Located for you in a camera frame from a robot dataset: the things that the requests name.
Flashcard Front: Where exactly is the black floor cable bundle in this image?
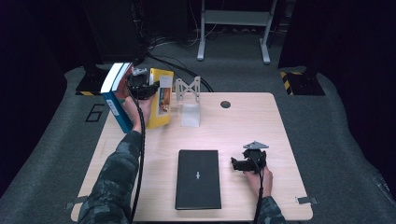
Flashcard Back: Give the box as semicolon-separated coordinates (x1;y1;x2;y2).
136;34;215;93

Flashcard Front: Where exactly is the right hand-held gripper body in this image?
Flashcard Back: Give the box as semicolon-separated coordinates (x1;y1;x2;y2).
242;140;269;175

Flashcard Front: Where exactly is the thick blue book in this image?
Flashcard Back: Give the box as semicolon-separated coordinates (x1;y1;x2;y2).
100;62;134;134

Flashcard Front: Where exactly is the black cabinet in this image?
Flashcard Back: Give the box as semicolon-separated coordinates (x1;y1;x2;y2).
82;0;146;63

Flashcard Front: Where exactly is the person's right hand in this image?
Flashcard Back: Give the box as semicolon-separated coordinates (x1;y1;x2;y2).
244;166;275;200

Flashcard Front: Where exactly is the person's left hand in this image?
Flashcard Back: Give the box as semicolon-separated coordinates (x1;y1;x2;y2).
123;94;157;134

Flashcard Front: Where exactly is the hand-held gripper cable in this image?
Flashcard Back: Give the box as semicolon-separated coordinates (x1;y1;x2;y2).
125;74;148;224
248;155;265;224

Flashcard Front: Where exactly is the black yellow striped stand base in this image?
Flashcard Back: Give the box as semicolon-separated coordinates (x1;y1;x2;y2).
75;62;106;97
279;66;326;96

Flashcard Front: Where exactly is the white expandable book rack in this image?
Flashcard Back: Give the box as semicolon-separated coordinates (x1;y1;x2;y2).
175;76;202;129

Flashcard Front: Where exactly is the black hardcover book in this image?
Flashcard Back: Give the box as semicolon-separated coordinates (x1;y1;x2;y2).
175;149;222;211

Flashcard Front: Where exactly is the black floor tape marking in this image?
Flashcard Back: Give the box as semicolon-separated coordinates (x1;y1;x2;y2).
85;104;106;123

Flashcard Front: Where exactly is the yellow book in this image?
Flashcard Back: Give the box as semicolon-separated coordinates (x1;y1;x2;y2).
146;67;176;130

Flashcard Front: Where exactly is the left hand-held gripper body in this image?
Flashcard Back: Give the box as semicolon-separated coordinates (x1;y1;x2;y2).
125;67;149;100

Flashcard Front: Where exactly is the right hand-held gripper cable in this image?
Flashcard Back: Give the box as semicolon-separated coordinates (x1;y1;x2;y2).
248;155;265;224

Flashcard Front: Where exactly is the grey tape strip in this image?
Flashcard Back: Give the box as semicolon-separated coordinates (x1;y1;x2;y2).
295;196;319;206
64;195;89;210

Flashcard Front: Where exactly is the left hand-held gripper cable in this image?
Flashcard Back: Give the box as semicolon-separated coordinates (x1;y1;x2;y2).
125;74;148;224

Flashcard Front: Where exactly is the white metal stand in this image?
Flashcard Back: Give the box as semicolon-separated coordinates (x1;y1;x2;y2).
196;0;278;65

